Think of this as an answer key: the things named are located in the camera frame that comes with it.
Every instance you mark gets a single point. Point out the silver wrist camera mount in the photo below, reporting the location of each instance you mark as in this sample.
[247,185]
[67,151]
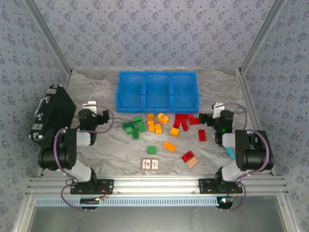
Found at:
[217,108]
[89,105]

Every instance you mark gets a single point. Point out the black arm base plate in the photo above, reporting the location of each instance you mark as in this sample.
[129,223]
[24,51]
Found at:
[108,186]
[205,186]

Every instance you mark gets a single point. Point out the black case with silver latches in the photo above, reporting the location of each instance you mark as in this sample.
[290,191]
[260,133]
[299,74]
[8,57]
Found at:
[58,108]

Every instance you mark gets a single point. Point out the grey metal panel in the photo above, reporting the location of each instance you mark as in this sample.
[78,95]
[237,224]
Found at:
[157,220]

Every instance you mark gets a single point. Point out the aluminium upright post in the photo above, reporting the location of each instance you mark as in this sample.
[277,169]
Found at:
[50,36]
[261,36]

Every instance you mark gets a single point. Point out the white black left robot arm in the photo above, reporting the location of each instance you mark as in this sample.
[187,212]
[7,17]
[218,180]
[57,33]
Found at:
[79,172]

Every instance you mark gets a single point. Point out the orange lego brick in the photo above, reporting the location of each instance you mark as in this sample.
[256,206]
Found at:
[151,128]
[150,118]
[173,132]
[169,146]
[158,129]

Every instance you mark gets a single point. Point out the small circuit board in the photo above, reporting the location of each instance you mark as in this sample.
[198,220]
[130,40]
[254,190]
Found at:
[224,201]
[90,201]

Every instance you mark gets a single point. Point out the small ridged wooden block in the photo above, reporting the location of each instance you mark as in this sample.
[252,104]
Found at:
[193,164]

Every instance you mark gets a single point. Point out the orange lego with grey insert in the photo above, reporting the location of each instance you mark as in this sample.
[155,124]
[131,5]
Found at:
[163,118]

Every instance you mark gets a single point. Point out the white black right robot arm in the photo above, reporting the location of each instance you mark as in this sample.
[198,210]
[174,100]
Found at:
[251,149]

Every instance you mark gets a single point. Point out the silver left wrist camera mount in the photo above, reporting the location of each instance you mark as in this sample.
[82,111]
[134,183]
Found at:
[89,105]

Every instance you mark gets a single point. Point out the square green lego brick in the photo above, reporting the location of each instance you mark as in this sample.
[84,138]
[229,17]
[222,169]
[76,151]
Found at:
[151,150]

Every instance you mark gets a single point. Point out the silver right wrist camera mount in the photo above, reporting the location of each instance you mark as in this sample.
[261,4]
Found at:
[217,108]

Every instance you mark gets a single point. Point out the aluminium frame rail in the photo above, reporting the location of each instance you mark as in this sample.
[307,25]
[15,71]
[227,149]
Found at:
[157,184]

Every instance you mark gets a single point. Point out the teal plastic tool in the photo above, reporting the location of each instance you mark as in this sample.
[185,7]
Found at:
[229,152]

